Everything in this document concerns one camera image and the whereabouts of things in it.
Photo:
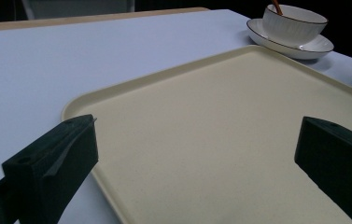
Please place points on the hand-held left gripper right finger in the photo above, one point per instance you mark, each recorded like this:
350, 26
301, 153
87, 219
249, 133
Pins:
338, 155

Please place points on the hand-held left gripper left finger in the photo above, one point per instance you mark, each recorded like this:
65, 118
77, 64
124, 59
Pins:
52, 161

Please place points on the white saucer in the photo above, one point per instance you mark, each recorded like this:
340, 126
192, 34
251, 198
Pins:
315, 48

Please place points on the cream plastic tray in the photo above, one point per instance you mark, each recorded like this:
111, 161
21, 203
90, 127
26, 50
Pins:
214, 124

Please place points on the white ribbed cup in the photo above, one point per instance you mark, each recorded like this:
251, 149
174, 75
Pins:
292, 26

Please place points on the grey stand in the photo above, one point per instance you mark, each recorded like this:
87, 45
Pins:
77, 7

